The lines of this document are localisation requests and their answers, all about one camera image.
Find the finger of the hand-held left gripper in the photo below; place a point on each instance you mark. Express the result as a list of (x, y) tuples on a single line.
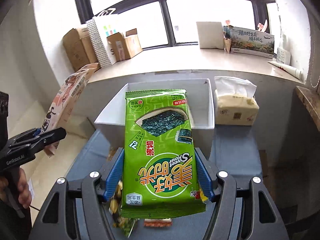
[(37, 131), (47, 136)]

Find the wooden shelf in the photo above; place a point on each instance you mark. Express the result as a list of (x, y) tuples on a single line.
[(310, 105)]

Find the person's left hand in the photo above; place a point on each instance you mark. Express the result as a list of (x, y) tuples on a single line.
[(25, 190)]

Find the person's left forearm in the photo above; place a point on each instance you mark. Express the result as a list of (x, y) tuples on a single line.
[(12, 225)]

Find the white label packet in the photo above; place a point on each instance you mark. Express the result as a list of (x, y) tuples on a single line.
[(283, 55)]

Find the blue cloth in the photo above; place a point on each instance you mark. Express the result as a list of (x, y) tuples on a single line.
[(225, 142)]

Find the open brown cardboard box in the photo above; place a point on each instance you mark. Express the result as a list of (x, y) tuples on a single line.
[(127, 46)]

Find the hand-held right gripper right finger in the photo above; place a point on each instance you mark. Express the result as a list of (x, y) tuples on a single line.
[(205, 173)]

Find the large brown cardboard box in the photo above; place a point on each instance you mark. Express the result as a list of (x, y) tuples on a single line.
[(73, 50)]

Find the yellow cartoon snack packet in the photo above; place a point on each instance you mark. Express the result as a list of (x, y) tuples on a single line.
[(117, 205)]

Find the white storage box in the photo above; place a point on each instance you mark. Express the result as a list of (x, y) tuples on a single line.
[(201, 100)]

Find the white tube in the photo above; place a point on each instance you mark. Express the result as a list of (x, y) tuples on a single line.
[(285, 68)]

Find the landscape printed box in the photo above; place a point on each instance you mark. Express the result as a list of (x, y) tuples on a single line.
[(252, 42)]

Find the soft tissue pack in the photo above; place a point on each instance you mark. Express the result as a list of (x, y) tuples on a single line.
[(235, 107)]

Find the small brown paper bag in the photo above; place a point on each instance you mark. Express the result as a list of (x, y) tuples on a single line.
[(227, 45)]

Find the white dotted paper bag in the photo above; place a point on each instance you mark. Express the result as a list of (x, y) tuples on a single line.
[(102, 37)]

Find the black window frame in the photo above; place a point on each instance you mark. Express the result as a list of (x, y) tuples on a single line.
[(163, 12)]

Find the red white snack packet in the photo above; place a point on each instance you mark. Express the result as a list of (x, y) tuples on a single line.
[(157, 223)]

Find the green seaweed snack packet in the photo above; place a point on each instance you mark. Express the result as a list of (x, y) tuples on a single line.
[(160, 155)]

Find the orange printed snack bag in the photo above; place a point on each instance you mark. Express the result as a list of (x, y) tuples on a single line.
[(67, 97)]

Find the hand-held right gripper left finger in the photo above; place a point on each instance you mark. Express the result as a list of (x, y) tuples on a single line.
[(114, 173)]

